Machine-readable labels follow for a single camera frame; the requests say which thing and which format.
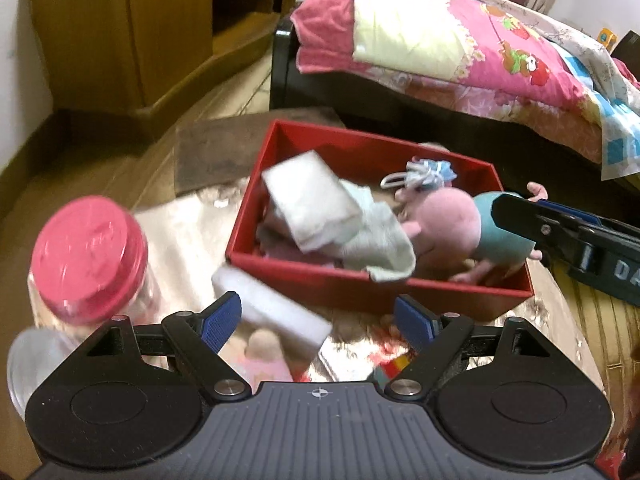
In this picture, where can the pale pink cloth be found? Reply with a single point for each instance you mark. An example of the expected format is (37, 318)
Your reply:
(280, 250)

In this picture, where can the white foam block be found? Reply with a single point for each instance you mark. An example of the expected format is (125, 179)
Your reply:
(280, 315)

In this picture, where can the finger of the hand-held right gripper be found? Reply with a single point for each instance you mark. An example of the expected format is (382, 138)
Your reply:
(540, 230)
(570, 212)

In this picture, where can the bed with pink quilt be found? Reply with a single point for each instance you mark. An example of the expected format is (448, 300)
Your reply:
(500, 75)

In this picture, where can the brown floor mat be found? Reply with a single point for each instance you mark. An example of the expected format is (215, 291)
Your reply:
(215, 150)

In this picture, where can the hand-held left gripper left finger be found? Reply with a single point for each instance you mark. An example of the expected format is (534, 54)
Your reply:
(220, 320)

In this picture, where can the clear plastic container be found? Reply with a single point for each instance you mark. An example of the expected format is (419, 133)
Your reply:
(30, 370)

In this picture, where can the red cardboard box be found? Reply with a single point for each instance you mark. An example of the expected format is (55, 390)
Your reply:
(320, 285)

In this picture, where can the white cloth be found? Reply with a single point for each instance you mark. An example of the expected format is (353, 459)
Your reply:
(310, 200)

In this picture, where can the small yellow box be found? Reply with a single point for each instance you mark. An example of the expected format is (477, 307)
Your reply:
(607, 39)

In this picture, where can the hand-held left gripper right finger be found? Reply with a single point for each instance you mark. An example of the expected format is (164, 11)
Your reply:
(415, 322)

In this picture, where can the pink pig plush toy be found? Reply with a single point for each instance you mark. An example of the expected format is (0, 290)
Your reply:
(445, 225)

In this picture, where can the wooden cabinet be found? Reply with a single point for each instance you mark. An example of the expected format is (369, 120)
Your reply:
(165, 25)

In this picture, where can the black bed frame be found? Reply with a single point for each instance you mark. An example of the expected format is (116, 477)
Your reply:
(310, 90)

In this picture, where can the light green towel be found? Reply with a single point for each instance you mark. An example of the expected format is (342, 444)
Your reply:
(380, 240)

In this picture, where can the multicoloured small item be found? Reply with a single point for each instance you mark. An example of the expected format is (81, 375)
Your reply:
(392, 367)

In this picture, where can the pink lid plastic jar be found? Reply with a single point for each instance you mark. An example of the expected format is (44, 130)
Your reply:
(90, 255)

